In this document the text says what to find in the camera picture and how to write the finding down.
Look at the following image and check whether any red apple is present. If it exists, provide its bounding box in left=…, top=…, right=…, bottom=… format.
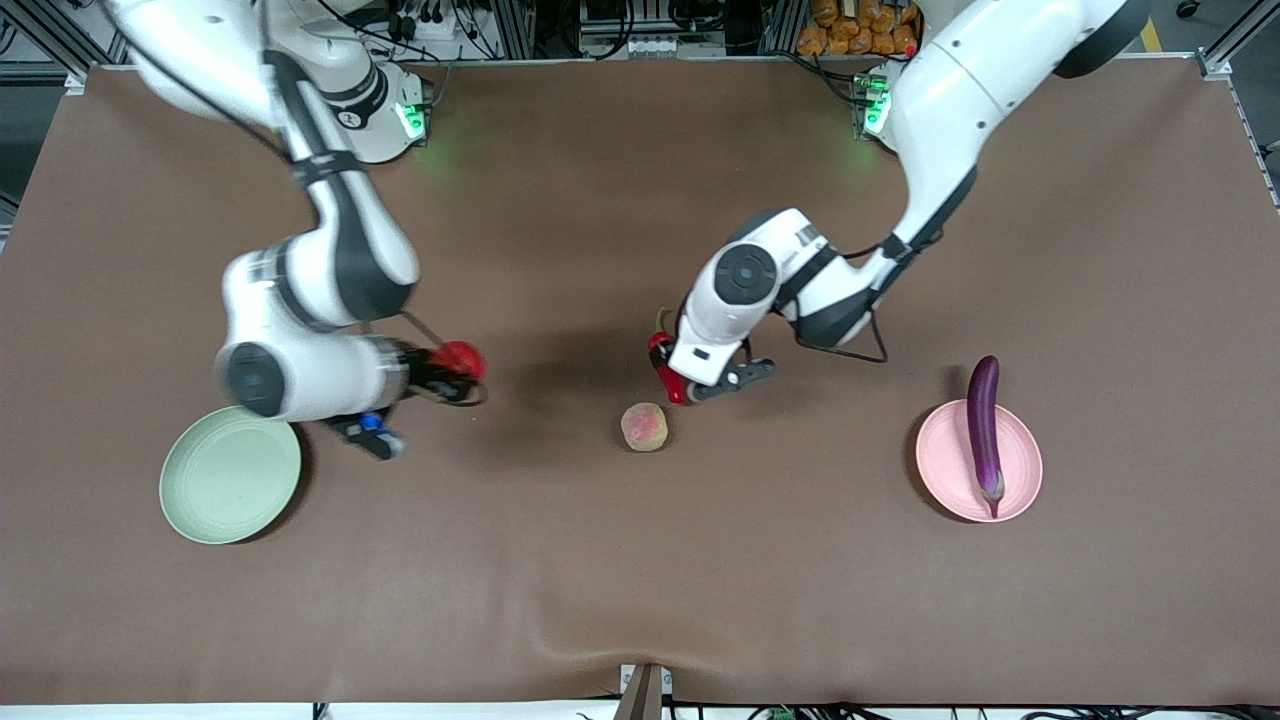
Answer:
left=437, top=341, right=488, bottom=383

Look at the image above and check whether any red chili pepper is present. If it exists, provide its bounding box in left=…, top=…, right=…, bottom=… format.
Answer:
left=647, top=308, right=691, bottom=405

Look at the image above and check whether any purple eggplant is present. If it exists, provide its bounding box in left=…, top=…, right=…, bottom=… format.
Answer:
left=966, top=355, right=1006, bottom=521

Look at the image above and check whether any pink yellow peach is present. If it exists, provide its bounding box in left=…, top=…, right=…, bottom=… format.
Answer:
left=620, top=402, right=670, bottom=453

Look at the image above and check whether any brown table cloth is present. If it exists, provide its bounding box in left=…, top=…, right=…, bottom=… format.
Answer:
left=0, top=55, right=1280, bottom=706

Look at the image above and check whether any light green round plate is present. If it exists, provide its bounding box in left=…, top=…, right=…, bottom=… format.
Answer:
left=158, top=405, right=303, bottom=546

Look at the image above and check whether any pink round plate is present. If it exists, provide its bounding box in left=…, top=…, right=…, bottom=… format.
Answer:
left=915, top=398, right=1044, bottom=524

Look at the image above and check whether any white power strip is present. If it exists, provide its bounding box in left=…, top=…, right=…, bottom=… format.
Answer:
left=385, top=0, right=471, bottom=46

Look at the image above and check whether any orange items heap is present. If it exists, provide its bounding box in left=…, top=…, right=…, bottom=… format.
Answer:
left=795, top=0, right=921, bottom=57

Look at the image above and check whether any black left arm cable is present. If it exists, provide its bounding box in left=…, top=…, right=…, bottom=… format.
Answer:
left=798, top=30, right=1047, bottom=364

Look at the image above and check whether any metal table edge bracket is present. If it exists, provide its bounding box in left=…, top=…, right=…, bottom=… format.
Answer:
left=612, top=662, right=673, bottom=720

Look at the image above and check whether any aluminium frame post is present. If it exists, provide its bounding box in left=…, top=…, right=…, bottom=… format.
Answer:
left=495, top=0, right=537, bottom=61
left=0, top=0, right=131, bottom=91
left=1195, top=0, right=1280, bottom=79

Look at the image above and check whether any aluminium table edge rail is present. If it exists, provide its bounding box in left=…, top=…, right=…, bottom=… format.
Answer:
left=1225, top=75, right=1280, bottom=211

